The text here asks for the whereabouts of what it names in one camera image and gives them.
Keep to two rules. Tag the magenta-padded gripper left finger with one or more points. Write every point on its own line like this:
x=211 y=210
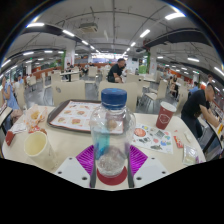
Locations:
x=70 y=170

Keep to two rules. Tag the clear blue-capped water bottle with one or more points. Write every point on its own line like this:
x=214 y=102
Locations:
x=112 y=140

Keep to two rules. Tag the ceiling air conditioner unit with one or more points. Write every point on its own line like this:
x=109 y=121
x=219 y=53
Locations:
x=88 y=27

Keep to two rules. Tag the red wallet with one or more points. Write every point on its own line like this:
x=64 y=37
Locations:
x=10 y=138

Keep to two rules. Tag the neighbouring beige table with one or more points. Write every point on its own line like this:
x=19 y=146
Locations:
x=215 y=133
x=3 y=115

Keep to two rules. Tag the person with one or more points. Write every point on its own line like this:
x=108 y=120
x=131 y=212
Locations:
x=115 y=71
x=10 y=96
x=195 y=105

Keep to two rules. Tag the white paper receipt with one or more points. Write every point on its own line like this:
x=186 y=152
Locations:
x=19 y=127

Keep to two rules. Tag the printed sticker sheet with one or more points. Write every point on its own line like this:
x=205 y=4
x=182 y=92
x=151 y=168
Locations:
x=153 y=138

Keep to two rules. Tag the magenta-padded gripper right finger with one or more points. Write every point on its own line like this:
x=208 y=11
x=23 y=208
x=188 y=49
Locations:
x=150 y=170

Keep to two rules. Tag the food wrapper bag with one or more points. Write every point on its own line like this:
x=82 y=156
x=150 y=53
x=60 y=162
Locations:
x=35 y=116

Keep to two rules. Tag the small red packet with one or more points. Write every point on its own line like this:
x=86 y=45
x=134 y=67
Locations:
x=178 y=142

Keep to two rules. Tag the cream paper cup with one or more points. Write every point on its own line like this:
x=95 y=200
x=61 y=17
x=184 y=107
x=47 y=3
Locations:
x=38 y=150

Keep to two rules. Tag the brown food tray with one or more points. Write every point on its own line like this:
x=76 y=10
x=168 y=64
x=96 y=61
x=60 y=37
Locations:
x=71 y=116

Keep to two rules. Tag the ceiling lights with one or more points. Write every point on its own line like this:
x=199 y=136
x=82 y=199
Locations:
x=174 y=15

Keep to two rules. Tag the beige chair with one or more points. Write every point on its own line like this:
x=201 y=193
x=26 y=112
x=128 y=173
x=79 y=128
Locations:
x=68 y=93
x=131 y=96

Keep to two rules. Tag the red paper cup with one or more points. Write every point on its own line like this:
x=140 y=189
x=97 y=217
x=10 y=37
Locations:
x=165 y=116

